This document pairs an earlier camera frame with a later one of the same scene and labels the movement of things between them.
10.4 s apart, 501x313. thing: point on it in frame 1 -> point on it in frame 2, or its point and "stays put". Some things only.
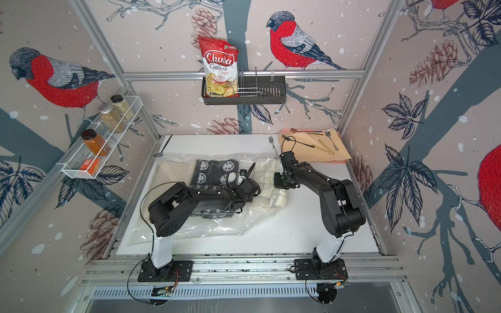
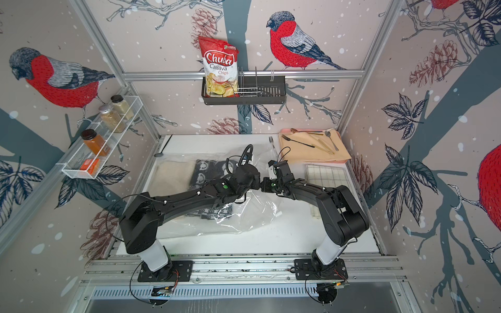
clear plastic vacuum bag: (209, 169) stays put
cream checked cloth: (271, 199) -> (331, 175)
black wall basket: (252, 89) stays put
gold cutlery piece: (330, 151) stays put
